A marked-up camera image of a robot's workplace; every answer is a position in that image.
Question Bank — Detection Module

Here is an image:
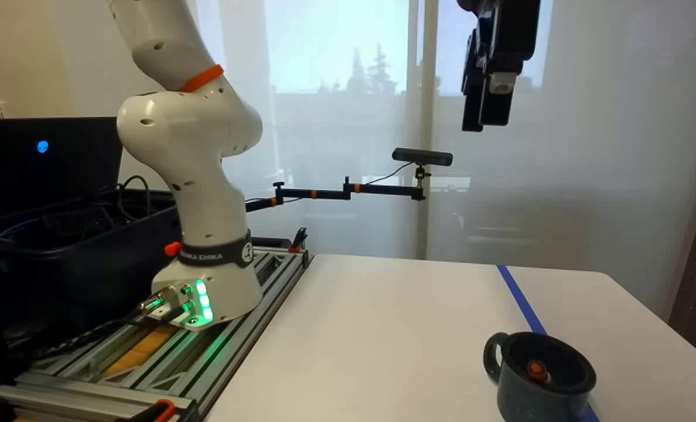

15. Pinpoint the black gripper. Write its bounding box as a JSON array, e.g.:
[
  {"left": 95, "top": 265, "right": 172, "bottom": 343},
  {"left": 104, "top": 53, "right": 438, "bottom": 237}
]
[{"left": 456, "top": 0, "right": 542, "bottom": 130}]

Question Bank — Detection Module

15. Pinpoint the red marker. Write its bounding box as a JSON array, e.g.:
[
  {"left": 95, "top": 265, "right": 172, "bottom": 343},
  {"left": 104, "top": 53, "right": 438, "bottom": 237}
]
[{"left": 528, "top": 361, "right": 550, "bottom": 384}]

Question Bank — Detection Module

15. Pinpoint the dark green mug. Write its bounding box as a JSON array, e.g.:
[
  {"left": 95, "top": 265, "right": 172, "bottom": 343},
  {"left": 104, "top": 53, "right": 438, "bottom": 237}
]
[{"left": 483, "top": 333, "right": 597, "bottom": 422}]

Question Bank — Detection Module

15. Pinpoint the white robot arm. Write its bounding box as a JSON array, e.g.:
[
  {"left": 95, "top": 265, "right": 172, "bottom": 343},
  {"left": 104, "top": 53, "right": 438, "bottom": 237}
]
[{"left": 106, "top": 0, "right": 542, "bottom": 331}]

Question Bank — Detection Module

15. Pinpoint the blue tape line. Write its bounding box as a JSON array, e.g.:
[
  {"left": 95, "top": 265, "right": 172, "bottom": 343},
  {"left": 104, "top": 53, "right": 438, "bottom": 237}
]
[{"left": 495, "top": 265, "right": 600, "bottom": 422}]

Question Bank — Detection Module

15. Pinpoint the black monitor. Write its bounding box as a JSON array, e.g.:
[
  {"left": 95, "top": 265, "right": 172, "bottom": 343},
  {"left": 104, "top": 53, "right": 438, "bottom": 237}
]
[{"left": 0, "top": 118, "right": 122, "bottom": 215}]

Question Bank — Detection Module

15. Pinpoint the black storage bin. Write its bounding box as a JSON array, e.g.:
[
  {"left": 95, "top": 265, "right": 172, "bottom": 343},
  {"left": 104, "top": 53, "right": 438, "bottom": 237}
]
[{"left": 0, "top": 189, "right": 180, "bottom": 366}]

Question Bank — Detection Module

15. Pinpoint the black camera on boom arm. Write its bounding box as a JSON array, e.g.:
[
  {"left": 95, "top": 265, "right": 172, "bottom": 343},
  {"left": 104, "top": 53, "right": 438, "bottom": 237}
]
[{"left": 245, "top": 147, "right": 452, "bottom": 211}]

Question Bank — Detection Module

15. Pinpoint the aluminium rail base frame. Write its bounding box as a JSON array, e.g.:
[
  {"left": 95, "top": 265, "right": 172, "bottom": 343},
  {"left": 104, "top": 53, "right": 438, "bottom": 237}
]
[{"left": 0, "top": 245, "right": 309, "bottom": 422}]

